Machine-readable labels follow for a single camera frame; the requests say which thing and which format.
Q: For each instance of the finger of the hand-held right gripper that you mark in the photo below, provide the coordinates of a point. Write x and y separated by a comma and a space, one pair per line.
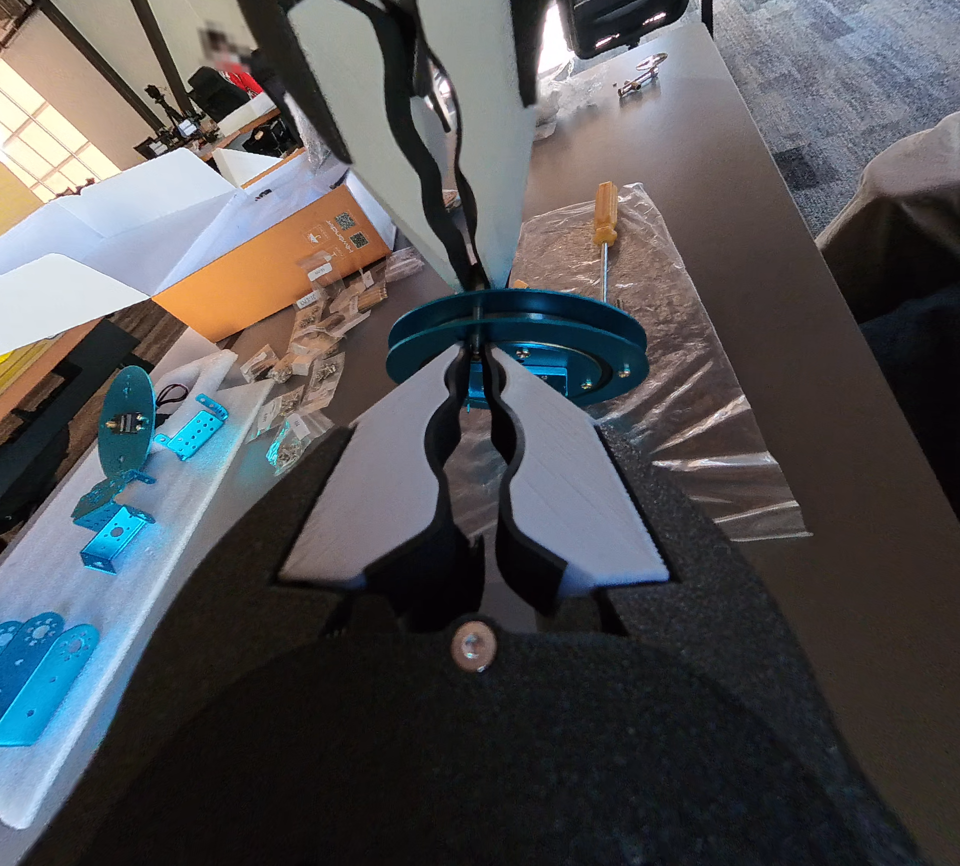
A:
352, 93
487, 93

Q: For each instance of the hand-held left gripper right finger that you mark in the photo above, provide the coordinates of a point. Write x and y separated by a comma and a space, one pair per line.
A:
570, 498

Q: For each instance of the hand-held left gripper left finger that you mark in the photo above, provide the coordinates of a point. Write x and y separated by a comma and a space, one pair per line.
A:
375, 498

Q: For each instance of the blue metal turntable disc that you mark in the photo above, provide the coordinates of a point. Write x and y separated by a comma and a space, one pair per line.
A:
420, 356

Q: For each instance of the metal screw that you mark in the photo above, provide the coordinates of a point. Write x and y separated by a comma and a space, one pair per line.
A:
474, 337

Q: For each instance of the black device on desk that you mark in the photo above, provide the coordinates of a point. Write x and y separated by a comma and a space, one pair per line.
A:
180, 123

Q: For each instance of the pile of small screw bags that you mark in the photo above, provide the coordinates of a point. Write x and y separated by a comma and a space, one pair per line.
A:
315, 356

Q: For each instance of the metal keys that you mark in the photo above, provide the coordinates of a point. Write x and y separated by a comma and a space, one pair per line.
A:
643, 74

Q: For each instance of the clear plastic bag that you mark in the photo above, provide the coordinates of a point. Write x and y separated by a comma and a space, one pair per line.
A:
675, 356

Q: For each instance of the white foam sheet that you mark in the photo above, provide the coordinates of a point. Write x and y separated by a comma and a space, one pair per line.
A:
150, 581

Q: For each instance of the blue oval plate with servo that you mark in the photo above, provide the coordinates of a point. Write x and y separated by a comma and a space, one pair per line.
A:
127, 416

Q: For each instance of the bright window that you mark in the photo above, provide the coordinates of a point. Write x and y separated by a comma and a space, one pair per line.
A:
45, 145

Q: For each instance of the person's blue jeans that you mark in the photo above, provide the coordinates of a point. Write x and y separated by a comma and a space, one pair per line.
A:
922, 393

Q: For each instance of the blue round ended bracket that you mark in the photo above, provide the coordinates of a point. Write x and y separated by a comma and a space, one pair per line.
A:
7, 637
30, 678
71, 663

